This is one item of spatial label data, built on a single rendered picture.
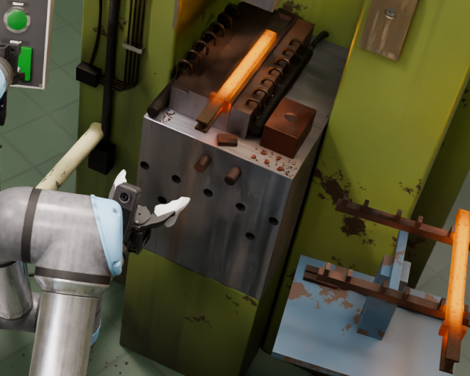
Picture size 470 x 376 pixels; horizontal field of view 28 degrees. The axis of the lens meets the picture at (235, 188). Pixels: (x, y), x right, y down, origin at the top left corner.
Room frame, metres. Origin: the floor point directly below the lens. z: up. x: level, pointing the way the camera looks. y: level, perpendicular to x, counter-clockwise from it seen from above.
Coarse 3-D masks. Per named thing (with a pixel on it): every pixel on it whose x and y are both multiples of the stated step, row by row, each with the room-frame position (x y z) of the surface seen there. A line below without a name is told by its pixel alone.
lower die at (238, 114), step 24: (240, 24) 1.97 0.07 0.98; (264, 24) 1.98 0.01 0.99; (288, 24) 1.98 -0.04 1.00; (312, 24) 2.02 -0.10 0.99; (216, 48) 1.85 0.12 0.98; (240, 48) 1.85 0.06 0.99; (192, 72) 1.74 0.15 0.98; (216, 72) 1.74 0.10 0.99; (264, 72) 1.78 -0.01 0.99; (192, 96) 1.65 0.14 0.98; (240, 96) 1.67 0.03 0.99; (264, 96) 1.70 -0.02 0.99; (216, 120) 1.64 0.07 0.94; (240, 120) 1.62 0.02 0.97
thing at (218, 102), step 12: (264, 36) 1.90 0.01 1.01; (252, 48) 1.84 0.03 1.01; (264, 48) 1.85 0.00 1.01; (252, 60) 1.79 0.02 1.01; (240, 72) 1.74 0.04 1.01; (228, 84) 1.69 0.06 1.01; (240, 84) 1.71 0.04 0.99; (216, 96) 1.63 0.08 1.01; (228, 96) 1.64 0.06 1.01; (204, 108) 1.58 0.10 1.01; (216, 108) 1.59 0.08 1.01; (204, 120) 1.54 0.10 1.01; (204, 132) 1.53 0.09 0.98
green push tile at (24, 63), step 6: (24, 48) 1.62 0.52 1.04; (30, 48) 1.62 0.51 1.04; (24, 54) 1.61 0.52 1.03; (30, 54) 1.61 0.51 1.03; (18, 60) 1.60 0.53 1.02; (24, 60) 1.60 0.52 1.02; (30, 60) 1.61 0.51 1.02; (24, 66) 1.60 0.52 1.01; (30, 66) 1.60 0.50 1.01; (24, 72) 1.59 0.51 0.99; (30, 72) 1.60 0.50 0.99; (30, 78) 1.59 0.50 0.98
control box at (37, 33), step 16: (0, 0) 1.66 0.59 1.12; (16, 0) 1.67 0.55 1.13; (32, 0) 1.68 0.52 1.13; (48, 0) 1.69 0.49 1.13; (0, 16) 1.65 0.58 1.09; (32, 16) 1.66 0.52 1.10; (48, 16) 1.67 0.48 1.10; (0, 32) 1.63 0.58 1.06; (16, 32) 1.64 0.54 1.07; (32, 32) 1.64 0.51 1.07; (48, 32) 1.66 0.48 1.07; (48, 48) 1.66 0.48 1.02; (32, 64) 1.61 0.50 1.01; (48, 64) 1.66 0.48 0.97; (32, 80) 1.59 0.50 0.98
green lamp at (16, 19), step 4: (12, 12) 1.65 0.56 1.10; (16, 12) 1.66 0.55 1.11; (20, 12) 1.66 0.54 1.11; (8, 16) 1.65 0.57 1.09; (12, 16) 1.65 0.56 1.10; (16, 16) 1.65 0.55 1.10; (20, 16) 1.65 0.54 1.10; (24, 16) 1.65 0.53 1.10; (8, 20) 1.64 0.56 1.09; (12, 20) 1.64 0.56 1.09; (16, 20) 1.65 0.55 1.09; (20, 20) 1.65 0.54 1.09; (24, 20) 1.65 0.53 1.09; (8, 24) 1.64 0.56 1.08; (12, 24) 1.64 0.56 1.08; (16, 24) 1.64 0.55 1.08; (20, 24) 1.64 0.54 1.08; (24, 24) 1.65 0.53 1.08; (12, 28) 1.64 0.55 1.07; (16, 28) 1.64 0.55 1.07; (20, 28) 1.64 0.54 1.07
